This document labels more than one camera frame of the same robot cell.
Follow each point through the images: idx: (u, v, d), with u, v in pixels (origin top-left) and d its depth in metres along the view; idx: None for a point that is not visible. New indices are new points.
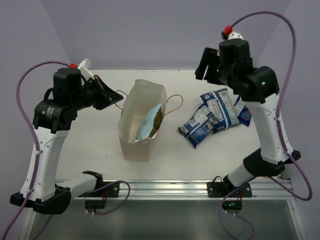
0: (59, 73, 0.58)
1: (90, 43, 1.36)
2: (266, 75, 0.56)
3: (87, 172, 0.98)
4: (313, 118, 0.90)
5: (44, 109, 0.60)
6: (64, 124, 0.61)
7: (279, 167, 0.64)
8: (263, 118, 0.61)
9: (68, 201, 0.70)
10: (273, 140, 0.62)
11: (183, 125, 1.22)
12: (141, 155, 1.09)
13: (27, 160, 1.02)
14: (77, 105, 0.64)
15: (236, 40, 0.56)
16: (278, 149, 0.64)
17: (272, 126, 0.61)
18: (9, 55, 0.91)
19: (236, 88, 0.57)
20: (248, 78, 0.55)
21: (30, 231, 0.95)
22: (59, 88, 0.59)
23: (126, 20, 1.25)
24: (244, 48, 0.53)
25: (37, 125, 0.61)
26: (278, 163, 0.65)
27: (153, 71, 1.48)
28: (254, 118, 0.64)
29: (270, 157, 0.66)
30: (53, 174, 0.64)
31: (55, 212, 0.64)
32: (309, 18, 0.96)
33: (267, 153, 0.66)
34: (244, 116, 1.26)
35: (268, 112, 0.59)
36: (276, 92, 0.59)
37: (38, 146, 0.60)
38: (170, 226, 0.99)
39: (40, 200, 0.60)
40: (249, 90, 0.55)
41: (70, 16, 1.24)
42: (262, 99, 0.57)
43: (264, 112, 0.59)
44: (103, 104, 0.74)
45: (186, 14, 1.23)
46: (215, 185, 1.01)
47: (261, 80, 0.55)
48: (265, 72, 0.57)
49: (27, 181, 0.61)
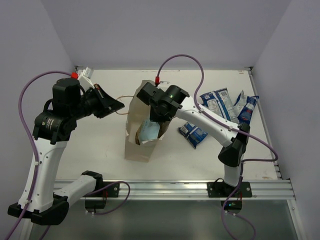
0: (58, 86, 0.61)
1: (88, 42, 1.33)
2: (173, 91, 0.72)
3: (87, 173, 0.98)
4: (314, 120, 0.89)
5: (44, 120, 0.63)
6: (63, 135, 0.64)
7: (235, 143, 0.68)
8: (191, 117, 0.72)
9: (66, 211, 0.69)
10: (212, 127, 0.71)
11: (183, 125, 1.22)
12: (141, 155, 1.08)
13: (28, 161, 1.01)
14: (75, 116, 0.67)
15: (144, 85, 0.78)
16: (222, 130, 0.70)
17: (201, 118, 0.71)
18: (6, 58, 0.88)
19: (162, 112, 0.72)
20: (161, 100, 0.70)
21: (31, 232, 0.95)
22: (59, 99, 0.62)
23: (125, 19, 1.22)
24: (148, 87, 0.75)
25: (37, 136, 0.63)
26: (231, 141, 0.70)
27: (153, 71, 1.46)
28: (191, 123, 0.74)
29: (225, 141, 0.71)
30: (52, 185, 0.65)
31: (53, 223, 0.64)
32: (312, 16, 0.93)
33: (220, 139, 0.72)
34: (244, 116, 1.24)
35: (190, 110, 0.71)
36: (187, 95, 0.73)
37: (37, 157, 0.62)
38: (170, 226, 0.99)
39: (38, 210, 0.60)
40: (167, 107, 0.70)
41: (67, 14, 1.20)
42: (179, 104, 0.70)
43: (187, 113, 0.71)
44: (103, 112, 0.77)
45: (187, 13, 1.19)
46: (215, 185, 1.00)
47: (169, 95, 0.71)
48: (172, 91, 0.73)
49: (25, 192, 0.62)
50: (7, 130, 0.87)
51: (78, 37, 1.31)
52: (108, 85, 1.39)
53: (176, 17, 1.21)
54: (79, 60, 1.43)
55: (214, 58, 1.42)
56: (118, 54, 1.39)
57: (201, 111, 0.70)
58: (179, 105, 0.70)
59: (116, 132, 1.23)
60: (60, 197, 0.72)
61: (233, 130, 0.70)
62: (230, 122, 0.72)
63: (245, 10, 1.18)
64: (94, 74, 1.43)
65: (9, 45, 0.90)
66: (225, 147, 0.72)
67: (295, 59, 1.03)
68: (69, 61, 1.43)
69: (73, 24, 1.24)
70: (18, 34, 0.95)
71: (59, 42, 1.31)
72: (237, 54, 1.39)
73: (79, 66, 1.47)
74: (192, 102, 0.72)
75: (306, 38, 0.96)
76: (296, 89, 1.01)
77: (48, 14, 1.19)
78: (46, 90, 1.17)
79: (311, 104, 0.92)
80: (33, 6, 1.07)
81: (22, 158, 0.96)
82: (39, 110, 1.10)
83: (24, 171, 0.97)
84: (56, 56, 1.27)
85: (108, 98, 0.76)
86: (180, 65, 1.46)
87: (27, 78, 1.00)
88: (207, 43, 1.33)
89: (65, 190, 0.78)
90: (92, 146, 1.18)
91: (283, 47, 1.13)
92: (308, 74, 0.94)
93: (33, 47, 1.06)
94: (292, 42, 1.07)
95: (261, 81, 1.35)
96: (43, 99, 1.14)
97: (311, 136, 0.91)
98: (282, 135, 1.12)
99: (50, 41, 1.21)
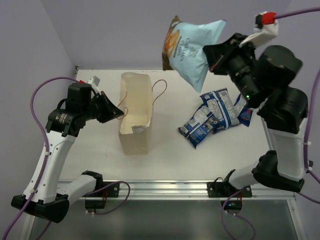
0: (73, 86, 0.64)
1: (88, 42, 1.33)
2: (302, 104, 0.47)
3: (87, 173, 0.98)
4: None
5: (58, 115, 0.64)
6: (74, 130, 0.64)
7: (301, 185, 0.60)
8: (290, 143, 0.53)
9: (66, 208, 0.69)
10: (297, 162, 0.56)
11: (183, 125, 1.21)
12: (141, 148, 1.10)
13: (28, 161, 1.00)
14: (86, 115, 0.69)
15: (287, 55, 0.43)
16: (301, 168, 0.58)
17: (297, 149, 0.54)
18: (7, 57, 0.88)
19: (269, 118, 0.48)
20: (283, 109, 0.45)
21: (30, 232, 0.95)
22: (72, 98, 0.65)
23: (126, 19, 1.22)
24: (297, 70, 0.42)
25: (49, 129, 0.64)
26: (299, 180, 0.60)
27: (153, 71, 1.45)
28: (278, 139, 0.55)
29: (292, 176, 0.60)
30: (57, 177, 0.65)
31: (53, 219, 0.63)
32: None
33: (287, 171, 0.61)
34: (244, 116, 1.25)
35: (299, 140, 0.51)
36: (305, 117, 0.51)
37: (47, 148, 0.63)
38: (170, 226, 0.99)
39: (43, 201, 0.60)
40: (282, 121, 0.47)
41: (68, 14, 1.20)
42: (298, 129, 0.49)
43: (294, 138, 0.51)
44: (107, 117, 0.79)
45: (187, 13, 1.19)
46: (215, 185, 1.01)
47: (298, 110, 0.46)
48: (301, 100, 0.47)
49: (32, 183, 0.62)
50: (7, 129, 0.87)
51: (79, 37, 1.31)
52: (107, 85, 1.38)
53: (177, 17, 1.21)
54: (78, 59, 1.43)
55: None
56: (118, 54, 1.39)
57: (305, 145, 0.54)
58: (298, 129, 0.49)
59: (116, 132, 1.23)
60: (61, 196, 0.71)
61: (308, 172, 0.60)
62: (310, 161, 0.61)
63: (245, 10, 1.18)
64: (94, 75, 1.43)
65: (10, 43, 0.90)
66: (287, 178, 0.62)
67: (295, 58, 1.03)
68: (69, 61, 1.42)
69: (73, 24, 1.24)
70: (18, 33, 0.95)
71: (59, 41, 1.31)
72: None
73: (79, 66, 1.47)
74: (304, 128, 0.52)
75: None
76: None
77: (48, 13, 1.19)
78: (46, 90, 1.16)
79: None
80: (34, 6, 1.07)
81: (22, 157, 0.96)
82: (39, 109, 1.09)
83: (24, 171, 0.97)
84: (56, 55, 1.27)
85: (112, 104, 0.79)
86: None
87: (27, 77, 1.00)
88: None
89: (65, 189, 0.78)
90: (92, 145, 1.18)
91: None
92: None
93: (34, 46, 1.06)
94: None
95: None
96: (43, 98, 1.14)
97: None
98: None
99: (50, 40, 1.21)
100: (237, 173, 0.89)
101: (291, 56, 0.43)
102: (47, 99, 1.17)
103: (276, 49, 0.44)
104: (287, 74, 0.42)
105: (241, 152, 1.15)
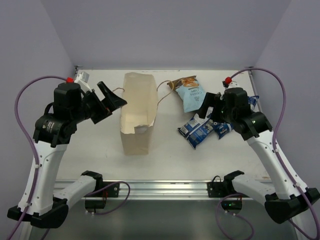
0: (59, 90, 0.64)
1: (88, 42, 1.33)
2: (257, 117, 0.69)
3: (87, 173, 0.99)
4: (315, 119, 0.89)
5: (45, 123, 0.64)
6: (63, 137, 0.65)
7: (293, 202, 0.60)
8: (262, 151, 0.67)
9: (66, 215, 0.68)
10: (277, 172, 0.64)
11: (183, 125, 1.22)
12: (142, 148, 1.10)
13: (27, 161, 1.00)
14: (76, 119, 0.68)
15: (236, 89, 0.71)
16: (285, 181, 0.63)
17: (271, 158, 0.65)
18: (6, 57, 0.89)
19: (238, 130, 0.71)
20: (243, 121, 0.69)
21: (30, 233, 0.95)
22: (60, 103, 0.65)
23: (126, 19, 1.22)
24: (242, 96, 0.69)
25: (37, 140, 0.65)
26: (290, 196, 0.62)
27: (153, 71, 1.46)
28: (258, 154, 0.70)
29: (282, 193, 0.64)
30: (51, 188, 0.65)
31: (52, 226, 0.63)
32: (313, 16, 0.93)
33: (278, 188, 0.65)
34: None
35: (264, 144, 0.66)
36: (269, 129, 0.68)
37: (37, 160, 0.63)
38: (170, 226, 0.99)
39: (38, 213, 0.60)
40: (243, 129, 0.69)
41: (68, 14, 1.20)
42: (255, 132, 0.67)
43: (260, 145, 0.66)
44: (101, 115, 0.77)
45: (188, 12, 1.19)
46: (215, 185, 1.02)
47: (251, 119, 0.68)
48: (258, 118, 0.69)
49: (25, 195, 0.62)
50: (7, 130, 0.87)
51: (79, 37, 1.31)
52: (107, 86, 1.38)
53: (177, 17, 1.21)
54: (78, 60, 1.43)
55: (214, 58, 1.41)
56: (118, 54, 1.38)
57: (276, 152, 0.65)
58: (256, 133, 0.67)
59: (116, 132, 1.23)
60: (60, 200, 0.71)
61: (298, 187, 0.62)
62: (300, 178, 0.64)
63: (246, 10, 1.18)
64: (94, 74, 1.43)
65: (10, 43, 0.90)
66: (280, 196, 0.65)
67: (296, 58, 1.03)
68: (69, 60, 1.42)
69: (74, 24, 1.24)
70: (18, 33, 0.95)
71: (59, 41, 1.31)
72: (237, 54, 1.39)
73: (79, 66, 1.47)
74: (269, 138, 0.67)
75: (307, 38, 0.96)
76: (296, 88, 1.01)
77: (48, 13, 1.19)
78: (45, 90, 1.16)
79: (311, 103, 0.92)
80: (33, 6, 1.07)
81: (22, 158, 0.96)
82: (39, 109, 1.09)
83: (23, 171, 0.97)
84: (56, 55, 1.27)
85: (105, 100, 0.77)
86: (179, 65, 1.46)
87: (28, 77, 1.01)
88: (208, 43, 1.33)
89: (65, 192, 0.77)
90: (92, 146, 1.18)
91: (284, 47, 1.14)
92: (309, 73, 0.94)
93: (34, 46, 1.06)
94: (292, 42, 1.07)
95: (261, 82, 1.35)
96: (43, 99, 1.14)
97: (311, 135, 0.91)
98: (282, 135, 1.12)
99: (50, 41, 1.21)
100: (247, 181, 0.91)
101: (236, 88, 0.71)
102: (47, 100, 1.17)
103: (230, 87, 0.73)
104: (233, 96, 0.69)
105: (241, 152, 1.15)
